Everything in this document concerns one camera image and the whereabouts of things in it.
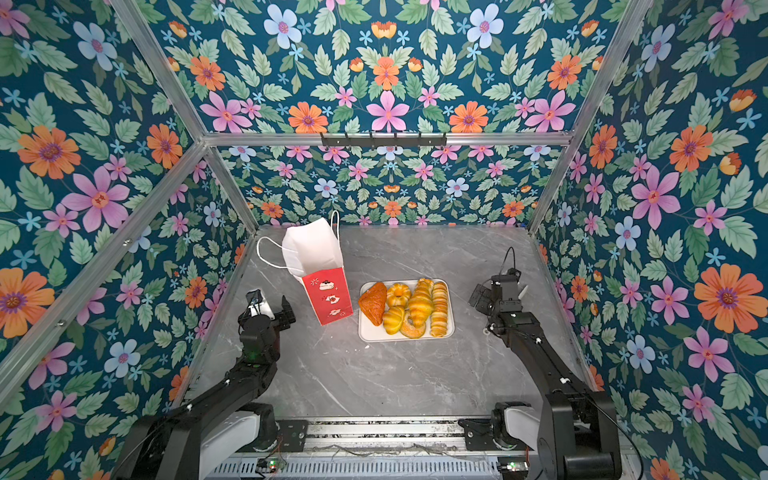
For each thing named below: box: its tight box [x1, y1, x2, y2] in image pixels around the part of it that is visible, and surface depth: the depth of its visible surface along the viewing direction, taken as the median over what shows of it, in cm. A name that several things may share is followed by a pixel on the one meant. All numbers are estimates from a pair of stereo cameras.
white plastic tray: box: [358, 278, 455, 343], surface depth 94 cm
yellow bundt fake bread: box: [386, 282, 411, 307], surface depth 97 cm
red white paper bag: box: [281, 217, 354, 326], surface depth 87 cm
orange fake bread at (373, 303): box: [358, 281, 387, 327], surface depth 95 cm
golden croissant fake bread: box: [409, 277, 434, 328], surface depth 91 cm
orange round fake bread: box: [400, 317, 426, 339], surface depth 90 cm
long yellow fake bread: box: [431, 281, 448, 338], surface depth 95 cm
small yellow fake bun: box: [383, 305, 405, 335], surface depth 91 cm
